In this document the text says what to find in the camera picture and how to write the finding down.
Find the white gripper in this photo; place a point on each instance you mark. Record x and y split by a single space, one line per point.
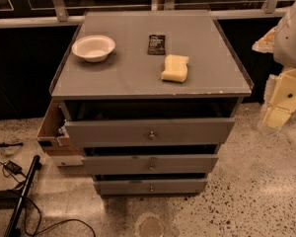
290 41

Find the grey drawer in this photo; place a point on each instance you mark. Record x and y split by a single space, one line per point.
149 164
149 132
150 187

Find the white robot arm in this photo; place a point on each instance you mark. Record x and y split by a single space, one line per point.
284 53

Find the grey drawer cabinet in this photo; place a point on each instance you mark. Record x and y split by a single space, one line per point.
128 84

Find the grey bottom drawer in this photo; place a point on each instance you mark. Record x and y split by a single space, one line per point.
150 187

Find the grey top drawer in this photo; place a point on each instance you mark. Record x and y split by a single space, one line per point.
149 132

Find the yellow sponge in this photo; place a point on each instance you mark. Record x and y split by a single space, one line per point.
175 68

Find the black snack packet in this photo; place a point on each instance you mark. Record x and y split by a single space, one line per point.
156 45

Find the black power adapter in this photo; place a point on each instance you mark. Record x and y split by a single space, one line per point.
13 168

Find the small black tool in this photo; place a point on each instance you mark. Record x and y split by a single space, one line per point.
5 145

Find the black pole on floor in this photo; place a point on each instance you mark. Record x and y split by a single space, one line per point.
22 196

